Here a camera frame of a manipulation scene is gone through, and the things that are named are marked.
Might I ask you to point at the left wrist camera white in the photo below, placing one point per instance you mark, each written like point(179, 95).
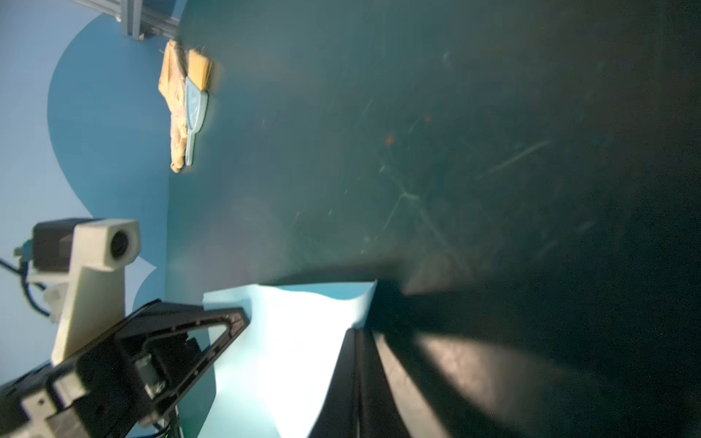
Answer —
point(72, 271)

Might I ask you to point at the aluminium back frame bar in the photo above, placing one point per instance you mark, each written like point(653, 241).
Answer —
point(138, 20)

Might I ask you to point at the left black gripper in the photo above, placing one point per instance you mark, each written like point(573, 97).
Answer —
point(135, 376)

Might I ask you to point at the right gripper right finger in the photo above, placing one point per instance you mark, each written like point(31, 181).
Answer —
point(377, 411)

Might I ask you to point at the small blue hand brush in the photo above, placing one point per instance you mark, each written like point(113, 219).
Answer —
point(196, 98)

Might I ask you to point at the light blue square paper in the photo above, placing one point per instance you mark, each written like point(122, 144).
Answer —
point(273, 379)

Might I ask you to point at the beige work glove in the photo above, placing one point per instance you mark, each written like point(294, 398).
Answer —
point(172, 87)

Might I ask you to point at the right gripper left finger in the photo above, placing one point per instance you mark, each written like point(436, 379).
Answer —
point(338, 417)

